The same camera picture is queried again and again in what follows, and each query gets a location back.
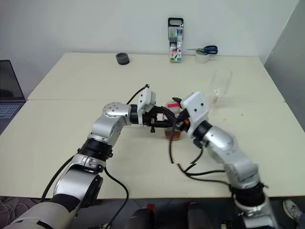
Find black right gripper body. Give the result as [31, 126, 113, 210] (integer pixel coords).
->
[176, 109, 191, 132]

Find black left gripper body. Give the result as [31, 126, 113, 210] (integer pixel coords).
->
[142, 106, 161, 134]

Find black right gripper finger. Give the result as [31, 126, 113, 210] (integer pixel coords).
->
[172, 114, 182, 131]
[172, 96, 183, 111]

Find clear bottle with amber drink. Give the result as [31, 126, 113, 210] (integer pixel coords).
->
[163, 100, 184, 142]

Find clear wine glass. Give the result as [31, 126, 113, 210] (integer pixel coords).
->
[206, 69, 233, 115]

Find clear tape roll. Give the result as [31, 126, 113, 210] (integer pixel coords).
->
[194, 49, 211, 64]

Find marker pen pack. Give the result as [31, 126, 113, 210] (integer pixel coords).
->
[167, 17, 184, 63]

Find black round lid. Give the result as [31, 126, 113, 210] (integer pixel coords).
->
[115, 52, 131, 65]

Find dark rounded shape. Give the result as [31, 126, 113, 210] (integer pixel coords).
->
[128, 203, 156, 229]

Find grey sneaker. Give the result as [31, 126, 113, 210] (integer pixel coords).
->
[283, 199, 304, 223]

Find grey laptop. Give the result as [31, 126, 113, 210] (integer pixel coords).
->
[0, 59, 26, 135]

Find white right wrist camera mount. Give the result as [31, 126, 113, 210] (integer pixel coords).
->
[180, 92, 210, 139]

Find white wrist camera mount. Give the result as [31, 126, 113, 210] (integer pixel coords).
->
[180, 92, 210, 139]
[136, 87, 157, 115]

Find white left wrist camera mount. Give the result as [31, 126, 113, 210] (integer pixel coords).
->
[136, 87, 157, 115]

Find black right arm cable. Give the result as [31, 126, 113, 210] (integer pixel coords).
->
[168, 126, 233, 186]

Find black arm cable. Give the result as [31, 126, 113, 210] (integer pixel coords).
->
[168, 126, 233, 186]
[40, 83, 151, 229]

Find blue handled scissors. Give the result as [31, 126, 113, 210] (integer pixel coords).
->
[186, 45, 218, 55]

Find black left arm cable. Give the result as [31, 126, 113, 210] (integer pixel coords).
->
[40, 83, 151, 229]

